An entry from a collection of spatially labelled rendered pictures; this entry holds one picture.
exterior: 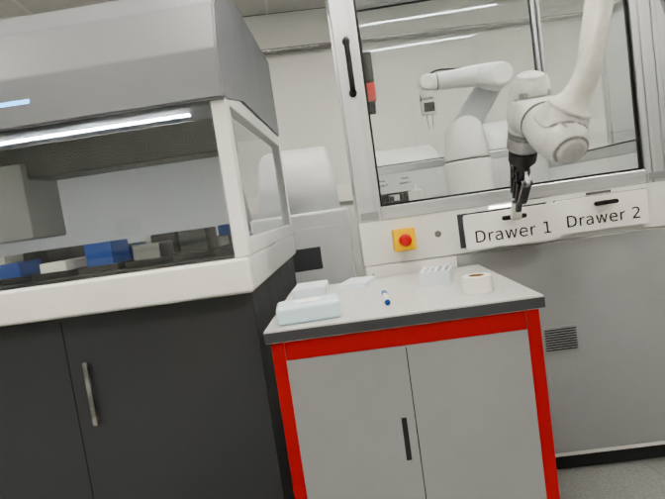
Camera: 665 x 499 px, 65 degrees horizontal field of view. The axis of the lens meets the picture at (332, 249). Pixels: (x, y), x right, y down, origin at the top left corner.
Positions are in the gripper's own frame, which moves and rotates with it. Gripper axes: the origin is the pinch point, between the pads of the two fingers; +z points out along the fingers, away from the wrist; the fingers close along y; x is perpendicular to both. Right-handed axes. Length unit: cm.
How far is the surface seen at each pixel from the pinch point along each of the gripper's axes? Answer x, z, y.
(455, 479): 34, 22, -68
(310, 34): 63, 53, 364
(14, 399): 162, 29, -23
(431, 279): 29.5, 4.1, -20.7
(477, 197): 7.3, 5.1, 15.5
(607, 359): -29, 54, -18
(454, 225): 15.7, 11.8, 11.2
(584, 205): -25.9, 10.3, 10.1
